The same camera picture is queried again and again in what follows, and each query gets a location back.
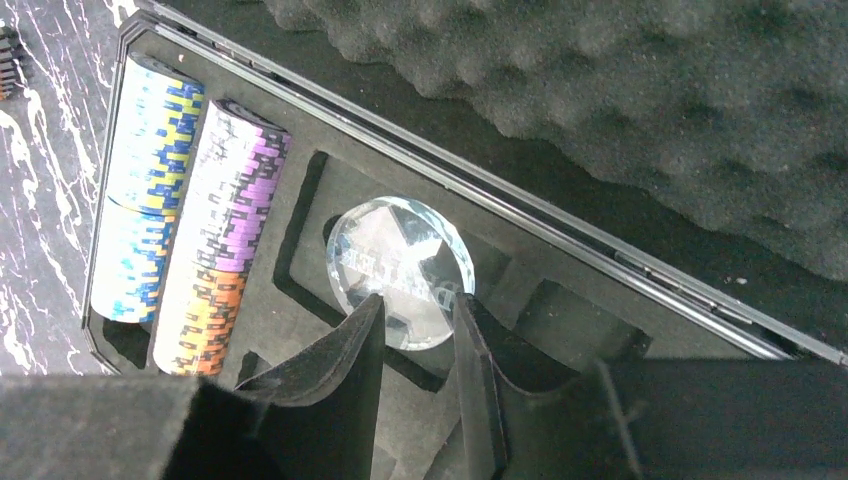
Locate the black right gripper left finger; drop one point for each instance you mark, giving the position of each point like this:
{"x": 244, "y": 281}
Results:
{"x": 311, "y": 417}

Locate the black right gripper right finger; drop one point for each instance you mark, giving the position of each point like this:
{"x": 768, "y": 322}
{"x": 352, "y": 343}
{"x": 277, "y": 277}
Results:
{"x": 526, "y": 416}

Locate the purple poker chip stack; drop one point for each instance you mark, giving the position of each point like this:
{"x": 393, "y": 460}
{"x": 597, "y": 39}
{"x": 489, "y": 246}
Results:
{"x": 233, "y": 181}

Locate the clear acrylic button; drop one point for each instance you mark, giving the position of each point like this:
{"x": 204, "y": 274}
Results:
{"x": 410, "y": 255}

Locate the yellow blue poker chip stack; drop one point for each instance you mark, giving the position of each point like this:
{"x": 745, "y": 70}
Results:
{"x": 156, "y": 124}

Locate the small orange black brush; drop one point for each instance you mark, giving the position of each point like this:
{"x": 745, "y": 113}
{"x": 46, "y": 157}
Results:
{"x": 11, "y": 56}

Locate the black poker set case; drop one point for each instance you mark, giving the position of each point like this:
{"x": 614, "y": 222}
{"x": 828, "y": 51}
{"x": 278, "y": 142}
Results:
{"x": 634, "y": 180}

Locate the orange grey poker chip stack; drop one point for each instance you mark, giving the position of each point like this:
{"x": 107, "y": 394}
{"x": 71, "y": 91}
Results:
{"x": 197, "y": 316}

